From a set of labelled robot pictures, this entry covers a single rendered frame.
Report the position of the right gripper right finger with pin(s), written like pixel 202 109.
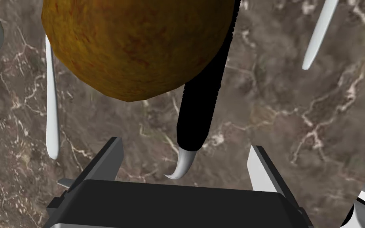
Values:
pixel 260 172

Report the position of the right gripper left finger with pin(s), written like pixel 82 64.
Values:
pixel 106 164

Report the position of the orange-yellow round fruit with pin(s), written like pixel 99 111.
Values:
pixel 131 47

